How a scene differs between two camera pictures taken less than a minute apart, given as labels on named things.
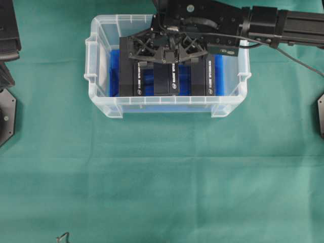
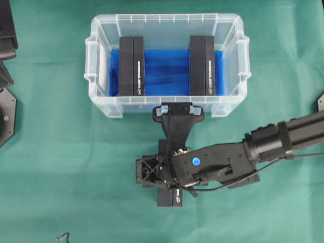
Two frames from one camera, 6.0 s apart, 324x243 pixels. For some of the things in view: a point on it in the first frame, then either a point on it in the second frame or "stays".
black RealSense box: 130,71 stays
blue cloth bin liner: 184,76 stays
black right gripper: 185,29 to 187,168
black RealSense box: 166,79 to 168,197
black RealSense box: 202,77 stays
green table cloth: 253,174 stays
